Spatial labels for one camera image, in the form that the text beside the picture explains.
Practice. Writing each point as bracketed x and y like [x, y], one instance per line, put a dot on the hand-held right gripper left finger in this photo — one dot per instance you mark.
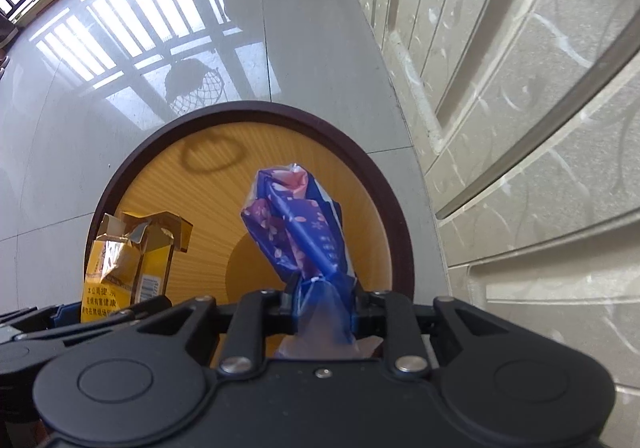
[280, 310]

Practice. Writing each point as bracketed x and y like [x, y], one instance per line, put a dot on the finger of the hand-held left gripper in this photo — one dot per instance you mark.
[100, 330]
[67, 314]

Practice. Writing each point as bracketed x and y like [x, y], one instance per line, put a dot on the yellow bin with brown rim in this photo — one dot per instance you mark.
[200, 198]

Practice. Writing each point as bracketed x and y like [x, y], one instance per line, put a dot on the blue floral plastic wrapper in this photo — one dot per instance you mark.
[300, 233]

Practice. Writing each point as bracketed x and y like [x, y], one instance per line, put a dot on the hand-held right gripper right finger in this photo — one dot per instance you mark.
[367, 310]

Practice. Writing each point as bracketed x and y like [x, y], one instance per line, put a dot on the torn yellow cigarette box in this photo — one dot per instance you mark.
[122, 263]

